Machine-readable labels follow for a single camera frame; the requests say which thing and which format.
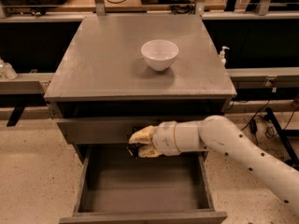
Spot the white ceramic bowl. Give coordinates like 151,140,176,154
141,39,179,71

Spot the black stand base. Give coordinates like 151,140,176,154
264,107,299,169

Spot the grey top drawer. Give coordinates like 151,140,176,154
56,115,227,145

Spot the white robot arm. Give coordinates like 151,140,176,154
129,115,299,215

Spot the white pump bottle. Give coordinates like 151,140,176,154
219,46,230,66

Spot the black rxbar chocolate bar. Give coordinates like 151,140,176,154
126,126,140,159

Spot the black cable on floor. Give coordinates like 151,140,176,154
239,100,272,135

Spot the grey wooden drawer cabinet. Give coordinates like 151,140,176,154
43,13,237,224

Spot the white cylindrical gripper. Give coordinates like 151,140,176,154
129,121,180,158

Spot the grey open middle drawer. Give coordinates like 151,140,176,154
59,144,227,224

